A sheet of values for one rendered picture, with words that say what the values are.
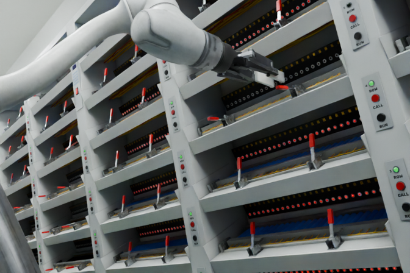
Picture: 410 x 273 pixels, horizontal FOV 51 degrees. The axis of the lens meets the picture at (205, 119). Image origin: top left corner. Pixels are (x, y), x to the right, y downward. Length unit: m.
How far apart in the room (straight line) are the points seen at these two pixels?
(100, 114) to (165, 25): 1.21
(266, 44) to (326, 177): 0.39
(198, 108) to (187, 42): 0.56
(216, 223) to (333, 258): 0.46
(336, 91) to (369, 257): 0.38
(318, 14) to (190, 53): 0.33
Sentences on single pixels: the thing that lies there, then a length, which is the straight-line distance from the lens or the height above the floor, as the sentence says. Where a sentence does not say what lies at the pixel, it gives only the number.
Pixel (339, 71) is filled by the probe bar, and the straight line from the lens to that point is 1.10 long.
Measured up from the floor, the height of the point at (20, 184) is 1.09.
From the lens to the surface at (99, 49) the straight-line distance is 1.98.
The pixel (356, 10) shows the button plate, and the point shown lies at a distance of 1.04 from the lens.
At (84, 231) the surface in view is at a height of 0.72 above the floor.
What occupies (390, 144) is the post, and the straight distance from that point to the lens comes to 0.98.
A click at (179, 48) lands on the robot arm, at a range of 0.95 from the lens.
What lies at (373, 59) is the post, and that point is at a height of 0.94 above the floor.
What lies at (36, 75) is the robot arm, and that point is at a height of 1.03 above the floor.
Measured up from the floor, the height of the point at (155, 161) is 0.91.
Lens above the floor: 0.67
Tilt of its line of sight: 13 degrees up
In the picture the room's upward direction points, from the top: 11 degrees counter-clockwise
